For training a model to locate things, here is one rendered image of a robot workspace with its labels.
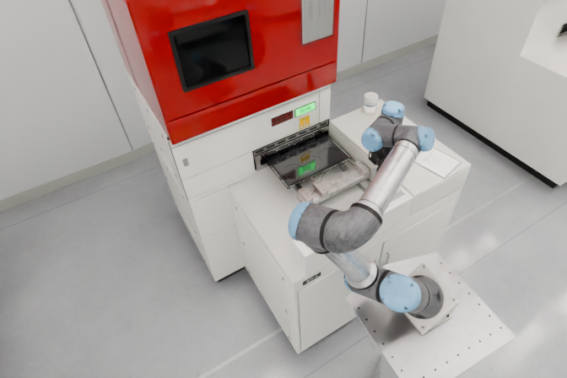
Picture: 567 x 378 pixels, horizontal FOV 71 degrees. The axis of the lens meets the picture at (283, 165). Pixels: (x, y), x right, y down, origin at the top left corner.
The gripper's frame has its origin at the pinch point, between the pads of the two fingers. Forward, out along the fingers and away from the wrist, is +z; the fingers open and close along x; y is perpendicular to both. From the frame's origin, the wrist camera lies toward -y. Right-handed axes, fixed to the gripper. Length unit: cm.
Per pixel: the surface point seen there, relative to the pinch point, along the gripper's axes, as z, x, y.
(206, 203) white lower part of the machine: 34, 58, 59
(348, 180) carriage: 22.7, -2.8, 25.0
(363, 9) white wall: 44, -160, 207
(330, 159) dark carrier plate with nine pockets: 20.7, -3.0, 39.9
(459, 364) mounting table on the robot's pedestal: 29, 14, -59
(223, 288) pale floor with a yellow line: 111, 63, 57
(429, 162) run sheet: 13.9, -34.7, 7.4
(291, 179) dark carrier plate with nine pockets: 20.6, 20.3, 38.6
